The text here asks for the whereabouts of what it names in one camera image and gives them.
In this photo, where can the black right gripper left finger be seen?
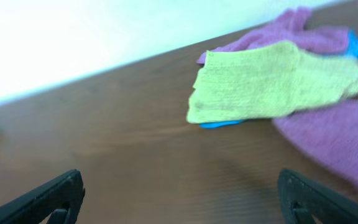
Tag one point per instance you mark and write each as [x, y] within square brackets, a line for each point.
[58, 200]

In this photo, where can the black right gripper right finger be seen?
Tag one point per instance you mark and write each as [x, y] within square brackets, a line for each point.
[303, 200]

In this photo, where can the purple cloth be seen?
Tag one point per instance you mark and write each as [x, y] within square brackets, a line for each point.
[286, 35]
[328, 136]

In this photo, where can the olive green flat cloth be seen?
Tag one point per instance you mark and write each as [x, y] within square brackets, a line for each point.
[269, 82]

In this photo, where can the blue cloth under pile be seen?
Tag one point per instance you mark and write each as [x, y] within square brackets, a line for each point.
[352, 48]

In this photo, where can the purple crumpled cloth on pile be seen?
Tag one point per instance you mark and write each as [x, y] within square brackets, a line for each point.
[286, 35]

